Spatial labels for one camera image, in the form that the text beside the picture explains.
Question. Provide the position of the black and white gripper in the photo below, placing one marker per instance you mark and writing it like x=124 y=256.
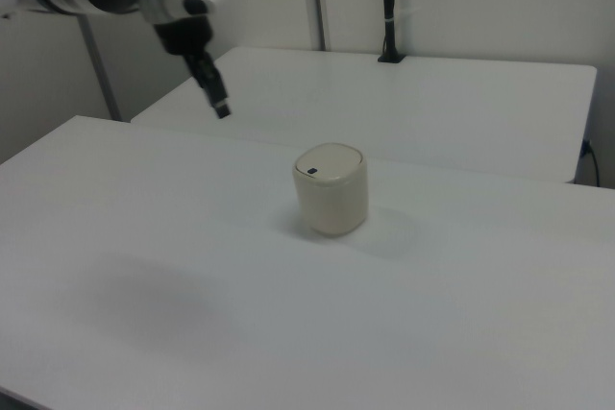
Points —
x=185 y=21

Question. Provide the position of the cream trash bin lid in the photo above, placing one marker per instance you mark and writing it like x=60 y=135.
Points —
x=331 y=162

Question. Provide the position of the cream round trash bin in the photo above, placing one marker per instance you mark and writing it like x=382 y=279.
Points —
x=336 y=208

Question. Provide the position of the black camera pole with clamp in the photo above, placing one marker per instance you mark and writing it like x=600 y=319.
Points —
x=390 y=7

